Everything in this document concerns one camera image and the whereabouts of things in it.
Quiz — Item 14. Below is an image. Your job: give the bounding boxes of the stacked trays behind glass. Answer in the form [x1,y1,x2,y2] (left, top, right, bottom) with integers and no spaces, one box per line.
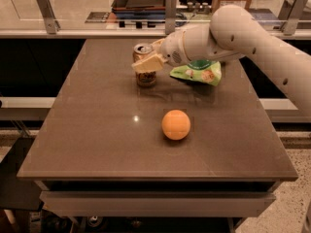
[112,0,165,20]

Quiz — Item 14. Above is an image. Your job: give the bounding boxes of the green chip bag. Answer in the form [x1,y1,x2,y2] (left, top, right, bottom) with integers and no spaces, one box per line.
[170,60,222,86]

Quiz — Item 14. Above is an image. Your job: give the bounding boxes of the left metal glass bracket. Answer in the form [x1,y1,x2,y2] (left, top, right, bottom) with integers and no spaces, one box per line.
[36,0,60,34]

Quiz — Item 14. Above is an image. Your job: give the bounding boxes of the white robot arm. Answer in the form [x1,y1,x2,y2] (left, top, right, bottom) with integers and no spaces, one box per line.
[132,5,311,118]

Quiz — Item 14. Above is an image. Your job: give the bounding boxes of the right metal glass bracket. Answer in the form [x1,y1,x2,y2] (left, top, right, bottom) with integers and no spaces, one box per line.
[278,0,308,35]

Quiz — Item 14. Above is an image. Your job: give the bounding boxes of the orange fruit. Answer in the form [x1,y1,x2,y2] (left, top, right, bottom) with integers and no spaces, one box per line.
[161,110,190,141]

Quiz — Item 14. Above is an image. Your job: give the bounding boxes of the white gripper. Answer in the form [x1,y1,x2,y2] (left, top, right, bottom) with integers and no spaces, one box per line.
[132,31,189,73]

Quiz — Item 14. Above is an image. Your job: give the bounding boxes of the grey table drawer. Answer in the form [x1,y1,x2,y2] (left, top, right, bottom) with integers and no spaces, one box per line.
[40,191,275,217]

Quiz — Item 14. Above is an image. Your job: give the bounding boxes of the metal glass bracket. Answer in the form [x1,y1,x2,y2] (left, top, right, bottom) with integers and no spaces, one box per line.
[165,0,177,35]
[36,0,60,34]
[278,0,308,35]

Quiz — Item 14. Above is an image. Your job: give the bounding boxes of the orange soda can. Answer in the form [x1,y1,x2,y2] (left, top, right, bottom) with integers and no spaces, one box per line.
[133,43,156,87]

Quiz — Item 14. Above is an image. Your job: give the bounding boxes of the middle metal glass bracket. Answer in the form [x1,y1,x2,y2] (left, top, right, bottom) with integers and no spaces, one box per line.
[165,0,177,35]

